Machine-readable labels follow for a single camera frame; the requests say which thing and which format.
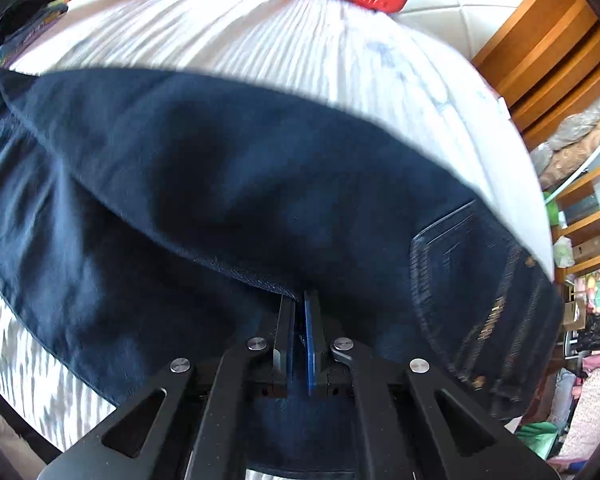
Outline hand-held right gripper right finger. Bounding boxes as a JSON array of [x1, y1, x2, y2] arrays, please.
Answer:
[[304, 290, 561, 480]]

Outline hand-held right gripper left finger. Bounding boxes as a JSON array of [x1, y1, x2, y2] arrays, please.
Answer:
[[40, 296, 297, 480]]

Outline dark blue jeans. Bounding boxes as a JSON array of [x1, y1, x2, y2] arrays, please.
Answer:
[[0, 67, 566, 478]]

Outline green cloth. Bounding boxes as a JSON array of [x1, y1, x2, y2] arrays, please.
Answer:
[[516, 421, 562, 462]]

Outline pink floral cloth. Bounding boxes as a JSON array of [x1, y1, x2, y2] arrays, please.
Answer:
[[555, 357, 600, 467]]

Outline wooden shelf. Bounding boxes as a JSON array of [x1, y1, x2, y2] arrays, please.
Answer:
[[550, 155, 600, 281]]

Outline green and white stick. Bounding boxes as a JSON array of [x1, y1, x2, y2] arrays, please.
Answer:
[[544, 131, 600, 207]]

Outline brown patterned fabric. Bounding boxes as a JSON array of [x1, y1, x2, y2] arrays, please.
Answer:
[[530, 99, 600, 187]]

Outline folded light blue jeans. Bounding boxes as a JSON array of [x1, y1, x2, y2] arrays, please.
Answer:
[[0, 2, 69, 67]]

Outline folded black printed t-shirt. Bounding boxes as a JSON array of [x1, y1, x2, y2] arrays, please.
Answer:
[[0, 0, 65, 47]]

